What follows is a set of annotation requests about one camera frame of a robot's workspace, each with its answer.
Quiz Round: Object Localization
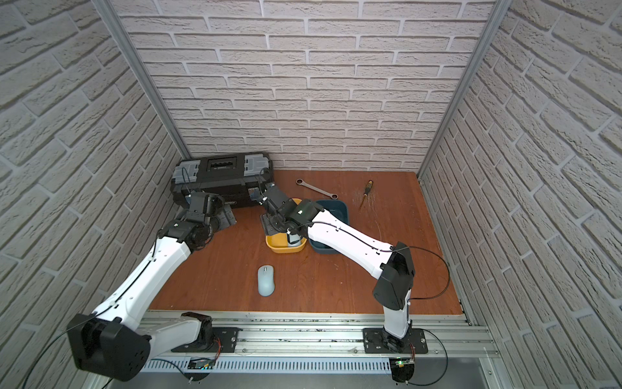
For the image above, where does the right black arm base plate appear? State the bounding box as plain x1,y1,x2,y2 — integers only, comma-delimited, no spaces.
362,327,429,355

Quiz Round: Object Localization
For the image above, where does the right black cable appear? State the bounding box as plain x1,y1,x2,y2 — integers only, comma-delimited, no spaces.
257,167,451,388

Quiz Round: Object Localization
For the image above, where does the aluminium mounting rail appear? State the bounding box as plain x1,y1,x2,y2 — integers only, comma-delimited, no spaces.
141,311,510,388

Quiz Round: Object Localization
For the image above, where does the yellow storage box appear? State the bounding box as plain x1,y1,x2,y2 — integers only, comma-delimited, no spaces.
261,212,308,254

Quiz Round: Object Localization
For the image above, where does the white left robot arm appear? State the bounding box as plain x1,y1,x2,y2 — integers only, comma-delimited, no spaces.
66,192,236,382

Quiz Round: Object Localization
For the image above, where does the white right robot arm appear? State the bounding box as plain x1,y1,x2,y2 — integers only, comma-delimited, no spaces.
249,183,416,340

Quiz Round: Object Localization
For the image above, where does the teal storage box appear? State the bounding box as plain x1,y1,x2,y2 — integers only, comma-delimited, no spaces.
309,199,349,254

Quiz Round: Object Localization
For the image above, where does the right round controller board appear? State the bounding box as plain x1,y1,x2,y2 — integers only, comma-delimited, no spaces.
389,358,416,383

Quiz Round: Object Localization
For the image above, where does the left green circuit board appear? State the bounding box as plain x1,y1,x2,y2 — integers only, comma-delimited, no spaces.
187,358,216,371

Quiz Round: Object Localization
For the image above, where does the light blue mouse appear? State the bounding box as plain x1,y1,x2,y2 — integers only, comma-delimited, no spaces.
286,233,302,247
258,265,275,297

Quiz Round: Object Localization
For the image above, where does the left black cable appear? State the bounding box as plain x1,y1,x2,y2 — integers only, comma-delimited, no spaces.
18,164,200,389

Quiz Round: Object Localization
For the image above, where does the black plastic toolbox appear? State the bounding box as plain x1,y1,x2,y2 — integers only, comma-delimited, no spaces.
170,152,274,208

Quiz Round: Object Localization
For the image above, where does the yellow black screwdriver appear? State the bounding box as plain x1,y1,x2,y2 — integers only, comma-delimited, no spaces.
359,180,374,208

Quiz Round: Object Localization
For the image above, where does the black cable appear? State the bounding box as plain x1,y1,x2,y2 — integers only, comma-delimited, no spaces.
257,167,451,388
18,164,200,389

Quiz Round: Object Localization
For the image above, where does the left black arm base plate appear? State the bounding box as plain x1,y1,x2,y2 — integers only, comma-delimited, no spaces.
171,327,241,353

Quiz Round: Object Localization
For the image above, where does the silver combination wrench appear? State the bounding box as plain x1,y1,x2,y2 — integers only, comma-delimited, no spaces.
296,178,339,199

